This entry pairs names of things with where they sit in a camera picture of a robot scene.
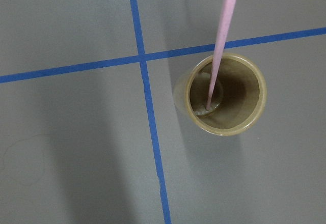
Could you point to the pink chopstick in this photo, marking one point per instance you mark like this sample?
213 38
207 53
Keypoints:
222 33

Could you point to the tan bamboo cup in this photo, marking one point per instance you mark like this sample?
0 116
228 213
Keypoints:
238 100

